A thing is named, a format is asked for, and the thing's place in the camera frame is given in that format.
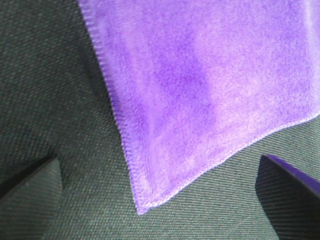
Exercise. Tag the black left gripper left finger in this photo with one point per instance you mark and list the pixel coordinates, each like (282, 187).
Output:
(30, 200)

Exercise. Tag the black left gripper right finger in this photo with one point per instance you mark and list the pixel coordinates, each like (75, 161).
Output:
(290, 199)

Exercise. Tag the purple microfiber towel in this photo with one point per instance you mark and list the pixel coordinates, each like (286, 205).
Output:
(192, 82)

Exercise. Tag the black table cloth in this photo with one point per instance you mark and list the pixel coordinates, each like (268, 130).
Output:
(54, 103)

